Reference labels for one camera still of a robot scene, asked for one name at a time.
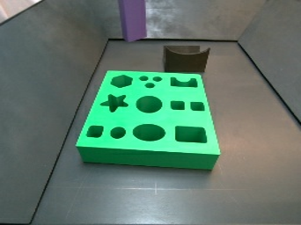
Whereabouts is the purple arch block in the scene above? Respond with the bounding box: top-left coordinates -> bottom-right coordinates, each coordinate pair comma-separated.
118,0 -> 147,42

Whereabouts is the green shape-sorting foam board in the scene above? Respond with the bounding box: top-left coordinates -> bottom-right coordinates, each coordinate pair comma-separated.
76,70 -> 219,170

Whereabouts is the black curved holder stand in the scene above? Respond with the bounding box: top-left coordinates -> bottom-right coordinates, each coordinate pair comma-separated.
163,46 -> 210,72

